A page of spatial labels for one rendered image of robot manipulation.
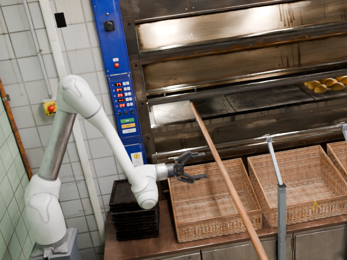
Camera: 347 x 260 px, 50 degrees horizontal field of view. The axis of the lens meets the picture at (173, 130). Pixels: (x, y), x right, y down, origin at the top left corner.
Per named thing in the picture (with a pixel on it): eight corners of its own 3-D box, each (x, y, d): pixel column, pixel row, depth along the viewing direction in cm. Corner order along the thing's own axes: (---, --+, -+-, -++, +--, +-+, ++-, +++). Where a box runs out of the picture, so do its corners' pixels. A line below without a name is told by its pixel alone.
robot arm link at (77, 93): (105, 105, 174) (98, 97, 186) (81, 75, 165) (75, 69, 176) (83, 123, 173) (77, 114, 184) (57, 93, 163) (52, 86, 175)
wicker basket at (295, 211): (247, 188, 285) (245, 156, 273) (318, 175, 288) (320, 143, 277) (270, 229, 241) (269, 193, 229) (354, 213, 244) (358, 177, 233)
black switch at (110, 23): (105, 31, 226) (101, 13, 222) (115, 30, 227) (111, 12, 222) (105, 33, 223) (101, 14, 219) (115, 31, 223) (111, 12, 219)
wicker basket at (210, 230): (169, 200, 283) (164, 168, 271) (243, 188, 285) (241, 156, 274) (177, 244, 238) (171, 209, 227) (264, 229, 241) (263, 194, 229)
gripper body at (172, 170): (164, 160, 205) (182, 158, 206) (167, 174, 209) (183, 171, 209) (166, 167, 198) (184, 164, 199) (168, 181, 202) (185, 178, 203)
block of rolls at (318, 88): (285, 72, 333) (285, 66, 331) (337, 64, 335) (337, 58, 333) (316, 94, 278) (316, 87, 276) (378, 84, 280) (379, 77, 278)
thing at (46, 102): (47, 112, 246) (43, 98, 242) (63, 110, 246) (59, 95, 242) (45, 116, 239) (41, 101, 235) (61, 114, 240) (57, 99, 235)
